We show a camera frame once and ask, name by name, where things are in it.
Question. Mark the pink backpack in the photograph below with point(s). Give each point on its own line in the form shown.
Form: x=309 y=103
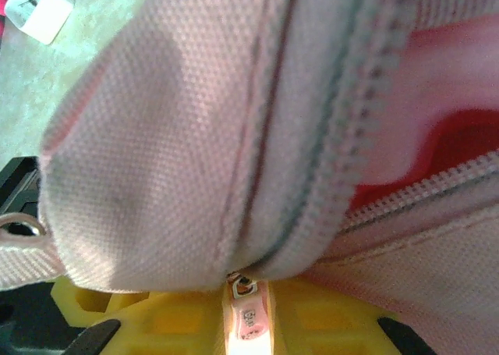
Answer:
x=175 y=136

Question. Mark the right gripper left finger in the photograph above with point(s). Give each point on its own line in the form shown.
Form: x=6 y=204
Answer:
x=175 y=324

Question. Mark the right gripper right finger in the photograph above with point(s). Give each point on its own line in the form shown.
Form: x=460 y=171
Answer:
x=323 y=327

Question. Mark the white square clock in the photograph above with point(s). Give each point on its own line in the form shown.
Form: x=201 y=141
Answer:
x=43 y=11

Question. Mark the white pink green plush toy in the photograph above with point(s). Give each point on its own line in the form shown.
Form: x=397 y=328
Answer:
x=2 y=6

